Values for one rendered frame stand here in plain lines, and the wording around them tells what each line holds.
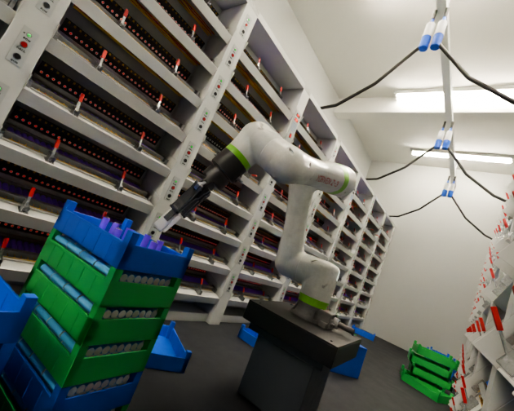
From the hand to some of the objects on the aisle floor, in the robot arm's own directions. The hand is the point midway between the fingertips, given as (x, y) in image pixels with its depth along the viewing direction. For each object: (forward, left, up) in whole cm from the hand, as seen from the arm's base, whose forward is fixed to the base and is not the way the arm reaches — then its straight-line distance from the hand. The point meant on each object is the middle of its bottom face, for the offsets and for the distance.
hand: (167, 220), depth 81 cm
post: (+63, +36, -52) cm, 89 cm away
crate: (+24, -38, -53) cm, 70 cm away
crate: (+15, -118, -55) cm, 131 cm away
